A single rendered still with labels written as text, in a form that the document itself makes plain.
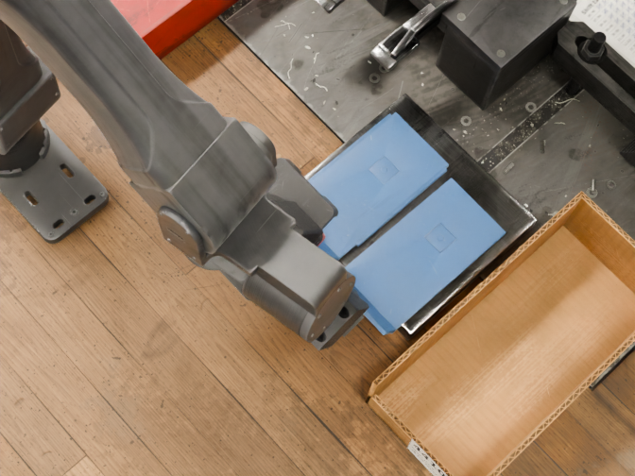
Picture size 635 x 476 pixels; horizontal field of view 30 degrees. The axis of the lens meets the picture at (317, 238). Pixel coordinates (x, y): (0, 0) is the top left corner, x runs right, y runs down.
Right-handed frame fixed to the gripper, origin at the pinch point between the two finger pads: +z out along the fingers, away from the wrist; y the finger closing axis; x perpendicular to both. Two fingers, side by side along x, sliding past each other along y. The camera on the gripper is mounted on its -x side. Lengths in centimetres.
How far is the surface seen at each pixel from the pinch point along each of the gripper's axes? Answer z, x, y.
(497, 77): 8.6, -1.6, 20.4
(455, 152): 9.5, -3.3, 13.0
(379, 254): 3.1, -5.9, 2.7
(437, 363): 3.3, -16.1, -0.4
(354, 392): 0.3, -13.1, -6.7
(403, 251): 3.9, -7.1, 4.2
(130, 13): 5.0, 27.8, 1.3
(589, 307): 10.1, -21.5, 11.5
